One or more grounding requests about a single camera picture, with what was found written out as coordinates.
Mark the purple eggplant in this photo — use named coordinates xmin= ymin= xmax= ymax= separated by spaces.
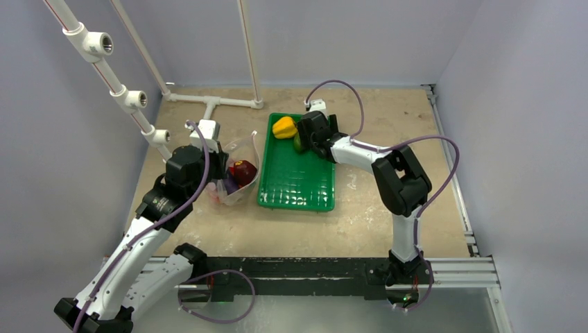
xmin=223 ymin=175 xmax=240 ymax=195

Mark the aluminium frame rail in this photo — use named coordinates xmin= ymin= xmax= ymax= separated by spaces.
xmin=98 ymin=84 xmax=513 ymax=333

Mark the yellow bell pepper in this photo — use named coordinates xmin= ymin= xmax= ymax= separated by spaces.
xmin=272 ymin=116 xmax=298 ymax=139

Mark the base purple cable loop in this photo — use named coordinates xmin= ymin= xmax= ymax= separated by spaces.
xmin=177 ymin=269 xmax=257 ymax=325

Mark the dark red apple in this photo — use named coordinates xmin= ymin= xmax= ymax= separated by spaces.
xmin=233 ymin=160 xmax=258 ymax=187

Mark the clear zip top bag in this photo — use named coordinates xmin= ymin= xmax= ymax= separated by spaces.
xmin=210 ymin=130 xmax=261 ymax=206

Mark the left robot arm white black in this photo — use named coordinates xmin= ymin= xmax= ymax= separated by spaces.
xmin=54 ymin=145 xmax=228 ymax=332

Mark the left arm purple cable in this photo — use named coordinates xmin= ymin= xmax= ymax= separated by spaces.
xmin=71 ymin=120 xmax=211 ymax=333

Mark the red tomato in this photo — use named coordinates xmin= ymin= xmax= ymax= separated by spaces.
xmin=205 ymin=182 xmax=222 ymax=204

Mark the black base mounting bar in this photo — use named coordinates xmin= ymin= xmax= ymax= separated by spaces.
xmin=199 ymin=257 xmax=422 ymax=301

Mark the white PVC pipe frame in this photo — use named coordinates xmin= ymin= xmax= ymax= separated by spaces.
xmin=44 ymin=1 xmax=263 ymax=161

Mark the green orange mango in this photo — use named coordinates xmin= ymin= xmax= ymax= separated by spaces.
xmin=293 ymin=133 xmax=306 ymax=154

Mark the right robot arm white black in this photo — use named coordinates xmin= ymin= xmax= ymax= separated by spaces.
xmin=297 ymin=111 xmax=434 ymax=286

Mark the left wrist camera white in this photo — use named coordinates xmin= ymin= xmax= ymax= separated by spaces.
xmin=185 ymin=119 xmax=222 ymax=153

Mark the green plastic tray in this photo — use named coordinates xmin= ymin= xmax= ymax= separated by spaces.
xmin=257 ymin=112 xmax=336 ymax=212

